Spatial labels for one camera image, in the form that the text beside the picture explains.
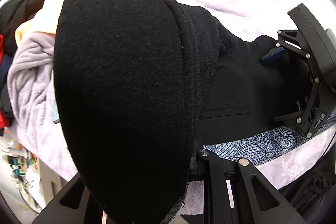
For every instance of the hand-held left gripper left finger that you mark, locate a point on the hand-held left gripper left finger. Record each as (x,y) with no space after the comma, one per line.
(52,214)

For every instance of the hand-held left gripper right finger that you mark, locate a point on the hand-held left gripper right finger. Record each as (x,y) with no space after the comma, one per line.
(214,187)

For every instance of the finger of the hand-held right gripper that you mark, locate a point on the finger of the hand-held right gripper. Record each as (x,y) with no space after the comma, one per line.
(273,56)
(304,119)

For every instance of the black pants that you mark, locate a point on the black pants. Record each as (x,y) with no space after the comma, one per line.
(126,82)

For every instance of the beige bed base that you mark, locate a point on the beige bed base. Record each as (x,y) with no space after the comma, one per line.
(50,182)

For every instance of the blue-grey patterned cloth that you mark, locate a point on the blue-grey patterned cloth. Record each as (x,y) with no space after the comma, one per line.
(249,145)

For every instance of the colourful clutter pile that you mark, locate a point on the colourful clutter pile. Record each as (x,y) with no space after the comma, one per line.
(18,166)

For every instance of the person's dark trousers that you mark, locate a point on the person's dark trousers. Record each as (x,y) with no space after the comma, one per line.
(309,187)

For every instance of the blue flat object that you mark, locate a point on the blue flat object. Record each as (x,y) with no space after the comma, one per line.
(56,115)

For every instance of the lavender fleece cloth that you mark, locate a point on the lavender fleece cloth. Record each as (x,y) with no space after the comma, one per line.
(31,69)

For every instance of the red garment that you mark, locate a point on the red garment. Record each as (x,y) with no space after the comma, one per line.
(1,47)

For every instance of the cream blanket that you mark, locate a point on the cream blanket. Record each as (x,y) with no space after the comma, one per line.
(39,19)

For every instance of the black garment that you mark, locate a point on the black garment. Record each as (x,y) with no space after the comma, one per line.
(15,11)

